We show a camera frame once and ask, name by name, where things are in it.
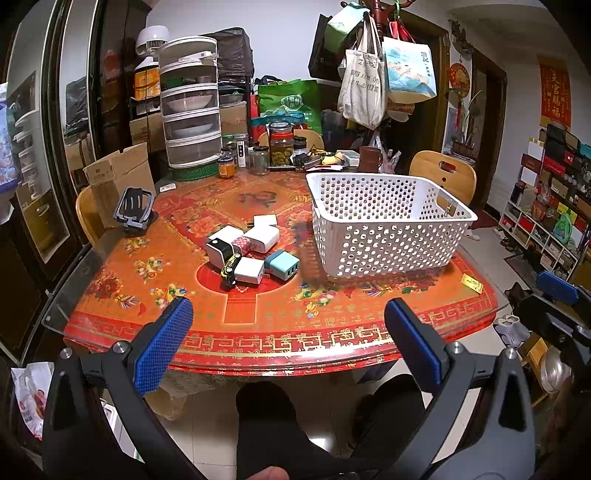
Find green shopping bag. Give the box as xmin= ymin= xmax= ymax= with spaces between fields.
xmin=256 ymin=80 xmax=322 ymax=134

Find glass jar with red lid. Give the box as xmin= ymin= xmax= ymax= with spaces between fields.
xmin=269 ymin=121 xmax=294 ymax=167

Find red patterned tablecloth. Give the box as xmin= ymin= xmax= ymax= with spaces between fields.
xmin=63 ymin=173 xmax=502 ymax=376

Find white shelf with boxes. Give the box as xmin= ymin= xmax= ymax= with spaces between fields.
xmin=498 ymin=121 xmax=590 ymax=280

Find beige canvas tote bag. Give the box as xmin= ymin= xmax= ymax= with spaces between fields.
xmin=338 ymin=14 xmax=387 ymax=130

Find yellow paper tag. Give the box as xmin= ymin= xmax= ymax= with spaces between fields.
xmin=461 ymin=274 xmax=484 ymax=294

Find black folding phone stand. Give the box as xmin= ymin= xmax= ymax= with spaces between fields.
xmin=113 ymin=187 xmax=158 ymax=236

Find black bag on tower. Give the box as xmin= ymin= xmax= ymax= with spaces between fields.
xmin=205 ymin=27 xmax=254 ymax=80

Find brown ceramic mug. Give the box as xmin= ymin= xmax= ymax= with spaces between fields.
xmin=358 ymin=146 xmax=382 ymax=173

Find grey white slippers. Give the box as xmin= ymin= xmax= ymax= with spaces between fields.
xmin=493 ymin=314 xmax=530 ymax=348

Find pink hello kitty charger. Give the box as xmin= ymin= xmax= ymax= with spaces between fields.
xmin=231 ymin=236 xmax=252 ymax=256

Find blue white tote bag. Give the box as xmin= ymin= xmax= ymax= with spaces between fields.
xmin=383 ymin=37 xmax=437 ymax=104

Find wooden chair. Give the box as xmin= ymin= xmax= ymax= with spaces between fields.
xmin=75 ymin=186 xmax=105 ymax=246
xmin=409 ymin=150 xmax=477 ymax=206

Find white charger block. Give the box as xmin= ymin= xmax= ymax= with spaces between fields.
xmin=235 ymin=257 xmax=264 ymax=285

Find wooden chair left side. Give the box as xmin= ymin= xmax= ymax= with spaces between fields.
xmin=75 ymin=186 xmax=105 ymax=246

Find teal multiport usb charger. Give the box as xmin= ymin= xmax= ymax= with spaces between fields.
xmin=264 ymin=250 xmax=300 ymax=282

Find stacked white food cover tower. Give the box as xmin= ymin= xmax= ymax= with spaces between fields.
xmin=158 ymin=36 xmax=222 ymax=170

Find yellow toy car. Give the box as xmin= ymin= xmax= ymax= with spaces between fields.
xmin=221 ymin=253 xmax=242 ymax=290

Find black and white charger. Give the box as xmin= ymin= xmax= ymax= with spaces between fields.
xmin=205 ymin=238 xmax=235 ymax=270

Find small glass jar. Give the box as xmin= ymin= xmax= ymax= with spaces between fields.
xmin=249 ymin=145 xmax=270 ymax=176

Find white perforated plastic basket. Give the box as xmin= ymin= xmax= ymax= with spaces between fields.
xmin=305 ymin=171 xmax=478 ymax=279

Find cardboard box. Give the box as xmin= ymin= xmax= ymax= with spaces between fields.
xmin=84 ymin=143 xmax=156 ymax=228

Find white remote control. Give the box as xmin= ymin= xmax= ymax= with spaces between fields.
xmin=235 ymin=140 xmax=247 ymax=168

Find orange jar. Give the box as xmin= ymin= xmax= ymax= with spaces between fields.
xmin=217 ymin=154 xmax=236 ymax=179

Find white square charger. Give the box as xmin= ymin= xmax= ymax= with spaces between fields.
xmin=245 ymin=225 xmax=280 ymax=254

